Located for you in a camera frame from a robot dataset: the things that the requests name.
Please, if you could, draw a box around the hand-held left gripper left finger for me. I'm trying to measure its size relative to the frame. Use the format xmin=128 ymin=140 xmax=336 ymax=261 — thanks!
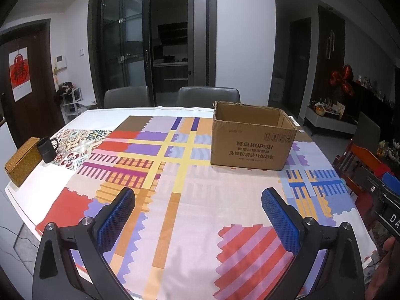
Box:
xmin=32 ymin=187 xmax=136 ymax=300

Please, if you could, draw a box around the brown cardboard box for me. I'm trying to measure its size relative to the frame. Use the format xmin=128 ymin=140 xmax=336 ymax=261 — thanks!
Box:
xmin=210 ymin=101 xmax=298 ymax=171

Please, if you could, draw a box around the dark wooden entry door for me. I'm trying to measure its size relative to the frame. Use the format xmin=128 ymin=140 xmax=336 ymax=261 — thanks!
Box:
xmin=312 ymin=4 xmax=345 ymax=101

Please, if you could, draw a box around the orange wooden chair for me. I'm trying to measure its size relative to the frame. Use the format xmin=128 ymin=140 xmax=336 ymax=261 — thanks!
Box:
xmin=332 ymin=144 xmax=400 ymax=201

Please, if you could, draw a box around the black range hood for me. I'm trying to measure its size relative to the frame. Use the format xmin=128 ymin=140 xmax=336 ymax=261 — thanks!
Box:
xmin=157 ymin=22 xmax=188 ymax=45

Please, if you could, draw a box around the black mug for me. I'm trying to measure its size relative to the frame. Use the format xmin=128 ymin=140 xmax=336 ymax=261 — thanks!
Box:
xmin=36 ymin=136 xmax=60 ymax=164

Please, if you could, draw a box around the dark sideboard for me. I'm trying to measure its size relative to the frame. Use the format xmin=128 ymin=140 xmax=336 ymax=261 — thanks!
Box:
xmin=347 ymin=79 xmax=394 ymax=122

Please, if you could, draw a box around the red wall calendar poster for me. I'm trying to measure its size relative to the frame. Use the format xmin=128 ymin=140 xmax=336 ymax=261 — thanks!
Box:
xmin=9 ymin=47 xmax=32 ymax=102

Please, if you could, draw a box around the artificial flower bunch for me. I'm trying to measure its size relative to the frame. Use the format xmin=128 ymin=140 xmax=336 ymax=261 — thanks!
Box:
xmin=376 ymin=139 xmax=400 ymax=160

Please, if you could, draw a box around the dark interior door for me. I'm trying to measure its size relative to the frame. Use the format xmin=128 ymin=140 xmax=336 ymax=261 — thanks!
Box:
xmin=289 ymin=17 xmax=312 ymax=116

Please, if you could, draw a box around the dark sliding glass door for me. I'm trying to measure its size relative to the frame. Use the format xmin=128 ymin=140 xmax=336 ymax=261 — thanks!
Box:
xmin=88 ymin=0 xmax=154 ymax=107

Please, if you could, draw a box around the white shoe rack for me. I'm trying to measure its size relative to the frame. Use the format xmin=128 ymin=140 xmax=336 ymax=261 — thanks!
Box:
xmin=58 ymin=83 xmax=83 ymax=124

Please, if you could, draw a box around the person's right hand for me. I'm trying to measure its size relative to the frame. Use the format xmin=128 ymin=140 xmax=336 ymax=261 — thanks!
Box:
xmin=383 ymin=237 xmax=400 ymax=285

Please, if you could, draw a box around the white low cabinet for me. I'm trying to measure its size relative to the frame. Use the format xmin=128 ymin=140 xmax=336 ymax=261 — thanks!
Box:
xmin=304 ymin=105 xmax=358 ymax=136

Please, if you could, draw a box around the brown wooden door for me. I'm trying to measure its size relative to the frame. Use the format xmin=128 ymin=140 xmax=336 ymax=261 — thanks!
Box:
xmin=0 ymin=19 xmax=65 ymax=151

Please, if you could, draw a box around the grey dining chair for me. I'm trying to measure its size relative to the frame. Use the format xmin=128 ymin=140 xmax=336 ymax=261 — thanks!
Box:
xmin=351 ymin=111 xmax=381 ymax=151
xmin=175 ymin=86 xmax=241 ymax=108
xmin=104 ymin=85 xmax=151 ymax=109

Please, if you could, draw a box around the red cloth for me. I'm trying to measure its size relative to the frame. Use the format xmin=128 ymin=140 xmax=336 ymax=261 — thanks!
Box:
xmin=373 ymin=162 xmax=393 ymax=179

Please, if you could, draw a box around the red foil balloon bunch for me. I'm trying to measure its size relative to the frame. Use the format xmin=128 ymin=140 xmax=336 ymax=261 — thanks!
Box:
xmin=330 ymin=64 xmax=355 ymax=97

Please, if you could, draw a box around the kitchen counter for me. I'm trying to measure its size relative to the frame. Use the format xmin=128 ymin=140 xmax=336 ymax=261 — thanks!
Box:
xmin=153 ymin=59 xmax=189 ymax=94

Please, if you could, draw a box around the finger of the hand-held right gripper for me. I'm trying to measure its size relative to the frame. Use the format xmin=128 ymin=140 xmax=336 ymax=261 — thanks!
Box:
xmin=364 ymin=168 xmax=400 ymax=208
xmin=383 ymin=172 xmax=400 ymax=191

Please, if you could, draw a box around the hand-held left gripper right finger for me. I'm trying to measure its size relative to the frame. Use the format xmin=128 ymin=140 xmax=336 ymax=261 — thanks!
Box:
xmin=262 ymin=187 xmax=366 ymax=300

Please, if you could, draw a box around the woven rattan box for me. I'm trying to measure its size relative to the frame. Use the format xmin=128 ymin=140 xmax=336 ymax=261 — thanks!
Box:
xmin=4 ymin=137 xmax=43 ymax=187

